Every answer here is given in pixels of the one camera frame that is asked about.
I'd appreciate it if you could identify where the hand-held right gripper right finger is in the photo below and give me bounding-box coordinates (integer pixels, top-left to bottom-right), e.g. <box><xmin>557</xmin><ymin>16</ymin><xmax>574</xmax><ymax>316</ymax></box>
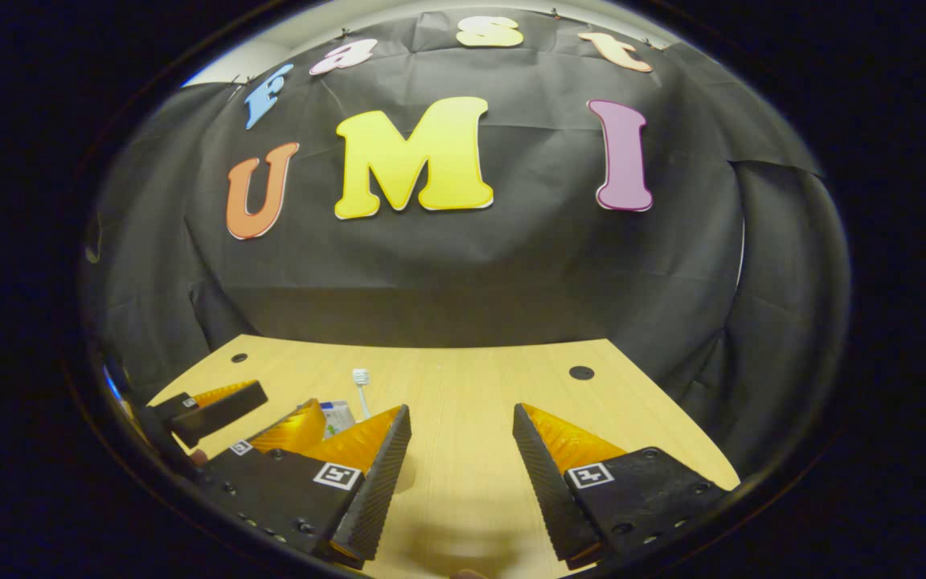
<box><xmin>511</xmin><ymin>402</ymin><xmax>729</xmax><ymax>564</ymax></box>

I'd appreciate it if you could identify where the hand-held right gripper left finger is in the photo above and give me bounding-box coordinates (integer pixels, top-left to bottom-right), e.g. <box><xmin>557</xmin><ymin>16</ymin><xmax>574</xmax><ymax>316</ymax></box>
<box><xmin>194</xmin><ymin>404</ymin><xmax>413</xmax><ymax>564</ymax></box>

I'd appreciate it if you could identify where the white toothpaste tube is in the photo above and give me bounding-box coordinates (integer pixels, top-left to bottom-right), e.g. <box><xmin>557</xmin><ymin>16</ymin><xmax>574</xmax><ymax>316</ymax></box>
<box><xmin>322</xmin><ymin>400</ymin><xmax>355</xmax><ymax>439</ymax></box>

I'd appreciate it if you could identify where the light green toothbrush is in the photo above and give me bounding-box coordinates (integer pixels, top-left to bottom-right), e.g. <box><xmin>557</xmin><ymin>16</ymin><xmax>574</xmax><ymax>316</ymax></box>
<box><xmin>352</xmin><ymin>368</ymin><xmax>372</xmax><ymax>424</ymax></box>

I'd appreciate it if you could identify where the light wooden desktop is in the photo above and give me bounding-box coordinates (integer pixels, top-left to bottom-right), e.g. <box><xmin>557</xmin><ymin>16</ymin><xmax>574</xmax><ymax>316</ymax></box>
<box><xmin>145</xmin><ymin>334</ymin><xmax>741</xmax><ymax>579</ymax></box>

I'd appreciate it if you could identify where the black backdrop cloth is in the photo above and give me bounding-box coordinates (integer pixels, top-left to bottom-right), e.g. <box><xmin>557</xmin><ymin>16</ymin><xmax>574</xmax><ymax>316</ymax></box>
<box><xmin>81</xmin><ymin>8</ymin><xmax>850</xmax><ymax>483</ymax></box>

